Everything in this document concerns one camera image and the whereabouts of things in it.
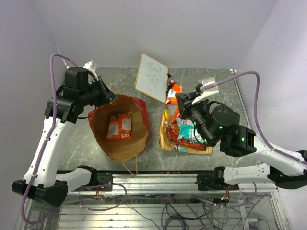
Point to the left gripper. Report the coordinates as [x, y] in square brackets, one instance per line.
[107, 95]

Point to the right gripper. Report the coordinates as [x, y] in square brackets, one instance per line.
[184, 101]

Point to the teal snack packet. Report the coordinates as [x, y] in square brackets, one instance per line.
[186, 130]

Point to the orange small snack packet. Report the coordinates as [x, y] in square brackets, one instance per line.
[171, 94]

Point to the red Doritos bag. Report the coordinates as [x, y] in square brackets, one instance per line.
[169, 134]

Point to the red paper bag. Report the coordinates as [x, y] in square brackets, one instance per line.
[121, 150]

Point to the orange chips bag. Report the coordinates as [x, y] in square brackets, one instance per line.
[120, 126]

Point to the gold crispy snack bag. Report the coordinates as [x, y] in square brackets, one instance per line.
[171, 146]

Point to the red KitKat packet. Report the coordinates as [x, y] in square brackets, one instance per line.
[171, 112]

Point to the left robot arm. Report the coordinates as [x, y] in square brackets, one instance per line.
[82, 87]

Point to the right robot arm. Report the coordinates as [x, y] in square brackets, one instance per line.
[219, 124]

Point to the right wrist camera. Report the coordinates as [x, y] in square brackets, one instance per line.
[206, 88]

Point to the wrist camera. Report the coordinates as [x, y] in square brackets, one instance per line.
[91, 66]
[206, 88]

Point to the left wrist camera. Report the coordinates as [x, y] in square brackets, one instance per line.
[91, 66]

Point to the small whiteboard yellow frame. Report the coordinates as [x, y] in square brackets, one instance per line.
[152, 78]

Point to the aluminium frame rail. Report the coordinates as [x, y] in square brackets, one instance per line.
[166, 184]

